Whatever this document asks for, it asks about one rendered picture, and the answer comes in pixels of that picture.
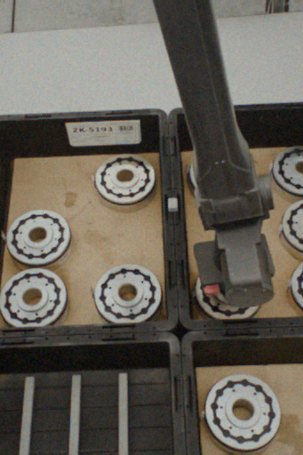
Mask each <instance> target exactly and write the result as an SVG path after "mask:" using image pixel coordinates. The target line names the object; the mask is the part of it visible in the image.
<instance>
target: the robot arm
mask: <svg viewBox="0 0 303 455"><path fill-rule="evenodd" d="M152 2H153V6H154V9H155V12H156V15H157V18H158V21H159V26H160V29H161V32H162V35H163V41H164V45H165V49H166V52H167V56H168V59H169V62H170V65H171V69H172V72H173V75H174V78H175V83H176V85H177V89H178V92H179V99H180V102H181V106H182V108H183V113H184V116H185V119H186V122H187V128H188V132H190V135H191V139H192V141H193V146H194V152H193V170H194V175H195V183H196V186H197V188H195V199H196V207H197V209H198V213H199V216H200V219H201V221H202V224H203V230H204V232H205V231H215V240H211V241H205V242H199V243H195V244H194V254H195V259H196V264H197V267H198V272H199V279H200V284H201V286H202V287H203V291H204V293H206V294H211V295H213V297H215V295H217V294H218V293H219V288H220V289H221V290H225V291H226V298H227V303H228V304H229V305H231V306H233V307H256V306H259V305H262V304H265V303H267V302H269V301H270V300H272V299H273V298H274V296H275V292H274V287H273V282H272V277H273V276H274V275H275V265H274V262H273V258H272V255H271V251H270V249H268V244H267V239H266V236H265V235H264V234H262V233H261V229H262V224H263V220H268V219H271V217H270V210H274V209H275V205H274V199H273V193H272V188H271V183H270V179H269V178H268V175H264V176H263V175H258V176H257V173H256V169H255V164H254V159H252V154H251V153H250V150H249V148H248V143H247V141H246V140H245V139H244V138H243V135H242V134H241V132H240V129H239V127H238V124H237V122H236V121H235V112H234V108H233V103H232V99H231V93H230V89H229V84H228V79H227V71H226V65H225V61H224V56H223V51H222V46H221V41H220V36H219V28H218V22H216V18H215V13H214V8H213V3H212V0H152ZM257 177H258V178H257ZM218 285H219V287H218Z"/></svg>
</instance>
